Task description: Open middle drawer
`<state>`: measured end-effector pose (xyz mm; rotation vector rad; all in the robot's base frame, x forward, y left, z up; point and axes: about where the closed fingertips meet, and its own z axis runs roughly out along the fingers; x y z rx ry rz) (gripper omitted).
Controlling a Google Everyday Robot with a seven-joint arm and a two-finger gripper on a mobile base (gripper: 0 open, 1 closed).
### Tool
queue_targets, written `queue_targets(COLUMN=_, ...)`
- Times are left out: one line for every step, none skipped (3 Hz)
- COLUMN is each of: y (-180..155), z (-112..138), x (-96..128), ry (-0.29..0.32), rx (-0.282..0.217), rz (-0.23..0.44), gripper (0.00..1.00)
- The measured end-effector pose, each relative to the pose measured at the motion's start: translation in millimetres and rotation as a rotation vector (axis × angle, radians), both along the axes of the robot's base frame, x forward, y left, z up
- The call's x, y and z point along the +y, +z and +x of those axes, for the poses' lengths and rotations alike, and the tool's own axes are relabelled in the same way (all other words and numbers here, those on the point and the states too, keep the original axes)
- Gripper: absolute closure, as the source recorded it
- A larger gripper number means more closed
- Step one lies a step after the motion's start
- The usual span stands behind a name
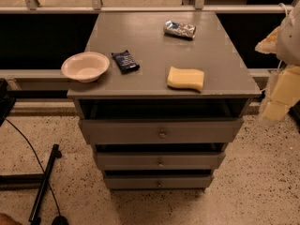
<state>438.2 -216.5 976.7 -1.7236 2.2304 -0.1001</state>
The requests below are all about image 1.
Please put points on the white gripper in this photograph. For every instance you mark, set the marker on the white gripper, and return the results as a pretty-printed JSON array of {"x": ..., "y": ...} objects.
[{"x": 290, "y": 44}]

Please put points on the grey drawer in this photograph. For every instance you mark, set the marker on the grey drawer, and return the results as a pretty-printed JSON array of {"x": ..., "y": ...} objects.
[
  {"x": 138, "y": 161},
  {"x": 158, "y": 182},
  {"x": 159, "y": 131}
]

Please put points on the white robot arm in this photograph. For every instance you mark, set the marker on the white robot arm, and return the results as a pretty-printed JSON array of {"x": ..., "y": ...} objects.
[{"x": 288, "y": 47}]

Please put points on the grey drawer cabinet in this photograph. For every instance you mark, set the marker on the grey drawer cabinet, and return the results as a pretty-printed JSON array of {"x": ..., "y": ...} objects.
[{"x": 144, "y": 94}]

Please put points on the grey top drawer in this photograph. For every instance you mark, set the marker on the grey top drawer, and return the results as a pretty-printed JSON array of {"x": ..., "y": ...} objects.
[{"x": 159, "y": 131}]

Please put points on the grey bottom drawer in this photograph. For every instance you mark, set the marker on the grey bottom drawer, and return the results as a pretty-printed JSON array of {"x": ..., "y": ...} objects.
[{"x": 158, "y": 182}]

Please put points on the yellow sponge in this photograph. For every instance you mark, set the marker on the yellow sponge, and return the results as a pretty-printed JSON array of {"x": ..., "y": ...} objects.
[{"x": 186, "y": 78}]

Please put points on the silver foil chip bag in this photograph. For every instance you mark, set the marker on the silver foil chip bag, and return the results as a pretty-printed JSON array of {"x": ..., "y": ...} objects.
[{"x": 182, "y": 30}]

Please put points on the dark blue snack packet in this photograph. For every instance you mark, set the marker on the dark blue snack packet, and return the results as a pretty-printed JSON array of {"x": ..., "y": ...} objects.
[{"x": 125, "y": 62}]

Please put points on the white bowl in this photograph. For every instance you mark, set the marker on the white bowl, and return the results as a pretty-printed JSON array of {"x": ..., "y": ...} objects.
[{"x": 85, "y": 67}]

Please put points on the black equipment at left edge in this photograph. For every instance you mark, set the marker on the black equipment at left edge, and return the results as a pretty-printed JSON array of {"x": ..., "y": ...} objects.
[{"x": 6, "y": 102}]

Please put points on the black stand leg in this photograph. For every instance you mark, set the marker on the black stand leg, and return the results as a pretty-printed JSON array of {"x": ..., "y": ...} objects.
[{"x": 40, "y": 181}]

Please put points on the metal railing frame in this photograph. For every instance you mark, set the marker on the metal railing frame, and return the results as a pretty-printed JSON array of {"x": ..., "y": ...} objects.
[{"x": 47, "y": 8}]

